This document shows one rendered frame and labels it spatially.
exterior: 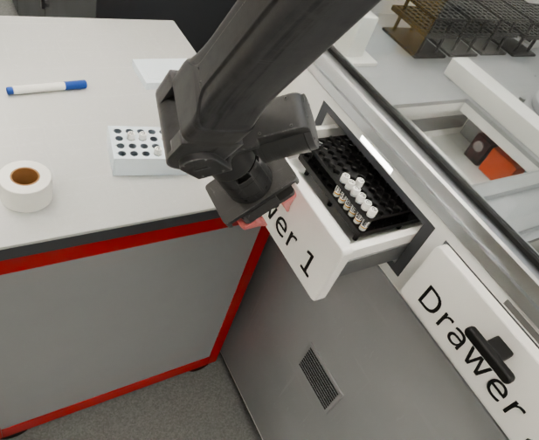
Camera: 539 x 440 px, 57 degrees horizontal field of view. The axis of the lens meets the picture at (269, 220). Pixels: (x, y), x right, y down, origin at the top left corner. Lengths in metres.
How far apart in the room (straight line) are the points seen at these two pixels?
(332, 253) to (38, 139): 0.53
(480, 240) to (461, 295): 0.07
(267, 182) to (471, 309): 0.31
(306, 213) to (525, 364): 0.31
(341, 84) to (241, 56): 0.49
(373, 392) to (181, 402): 0.69
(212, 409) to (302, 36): 1.26
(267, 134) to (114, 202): 0.39
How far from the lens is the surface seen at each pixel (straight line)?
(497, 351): 0.66
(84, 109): 0.98
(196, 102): 0.39
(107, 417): 1.44
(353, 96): 0.79
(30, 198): 0.77
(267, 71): 0.34
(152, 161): 0.84
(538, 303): 0.66
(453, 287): 0.69
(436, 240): 0.71
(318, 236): 0.64
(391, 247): 0.73
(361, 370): 0.92
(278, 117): 0.47
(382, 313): 0.83
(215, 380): 1.51
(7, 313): 0.91
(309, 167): 0.79
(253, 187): 0.55
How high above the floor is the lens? 1.34
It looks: 44 degrees down
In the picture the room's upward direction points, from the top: 22 degrees clockwise
